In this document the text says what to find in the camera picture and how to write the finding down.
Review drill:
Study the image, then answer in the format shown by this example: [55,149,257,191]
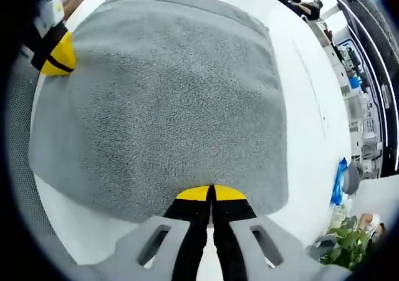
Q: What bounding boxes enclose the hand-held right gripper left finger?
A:
[84,184,213,281]

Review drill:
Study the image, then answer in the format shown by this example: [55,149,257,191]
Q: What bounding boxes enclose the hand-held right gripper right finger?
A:
[211,184,355,281]

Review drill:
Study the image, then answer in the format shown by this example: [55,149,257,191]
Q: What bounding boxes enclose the grey towel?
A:
[27,0,289,224]

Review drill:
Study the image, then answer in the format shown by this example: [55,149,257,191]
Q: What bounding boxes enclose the grey mesh office chair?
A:
[4,44,94,281]

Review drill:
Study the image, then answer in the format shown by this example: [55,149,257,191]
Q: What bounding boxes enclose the grey curved object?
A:
[307,234,339,263]
[342,161,364,196]

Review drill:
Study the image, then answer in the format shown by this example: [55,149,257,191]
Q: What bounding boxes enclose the blue plastic packet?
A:
[330,158,349,207]

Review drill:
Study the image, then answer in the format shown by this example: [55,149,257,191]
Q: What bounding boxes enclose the green potted plant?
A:
[325,206,380,271]

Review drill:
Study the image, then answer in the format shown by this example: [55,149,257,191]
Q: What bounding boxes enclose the white table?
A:
[29,0,356,281]

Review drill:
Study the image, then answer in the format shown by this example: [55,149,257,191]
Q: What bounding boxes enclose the white cabinet row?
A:
[311,19,386,179]

